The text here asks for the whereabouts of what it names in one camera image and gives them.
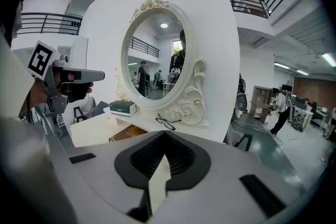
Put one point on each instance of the oval mirror white ornate frame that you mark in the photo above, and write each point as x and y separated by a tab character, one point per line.
157	60

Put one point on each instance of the wooden shelf cabinet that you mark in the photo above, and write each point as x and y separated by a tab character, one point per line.
260	103

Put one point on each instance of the white office desk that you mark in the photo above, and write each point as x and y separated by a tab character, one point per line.
305	115

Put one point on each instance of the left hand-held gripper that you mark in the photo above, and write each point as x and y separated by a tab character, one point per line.
42	59

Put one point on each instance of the fluorescent tube light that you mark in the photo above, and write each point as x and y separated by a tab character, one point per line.
329	59
302	72
281	65

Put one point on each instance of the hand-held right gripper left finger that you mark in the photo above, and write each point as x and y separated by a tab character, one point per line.
99	181

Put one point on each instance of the white dressing table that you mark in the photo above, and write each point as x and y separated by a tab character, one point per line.
92	131

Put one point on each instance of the white standing device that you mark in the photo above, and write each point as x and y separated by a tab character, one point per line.
241	102

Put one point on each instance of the white gripper camera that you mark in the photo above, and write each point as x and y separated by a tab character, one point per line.
64	59

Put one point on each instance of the white backdrop board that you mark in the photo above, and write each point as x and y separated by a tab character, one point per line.
210	34

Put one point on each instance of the brown book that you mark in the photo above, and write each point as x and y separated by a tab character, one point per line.
127	133

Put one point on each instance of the black frame eyeglasses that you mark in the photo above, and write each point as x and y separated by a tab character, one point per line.
165	122

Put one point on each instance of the person's left hand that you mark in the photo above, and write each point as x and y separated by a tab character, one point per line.
39	93

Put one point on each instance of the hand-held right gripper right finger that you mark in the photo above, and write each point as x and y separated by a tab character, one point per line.
225	178

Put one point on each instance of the green and white tissue box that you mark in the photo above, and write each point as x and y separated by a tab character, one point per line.
122	108

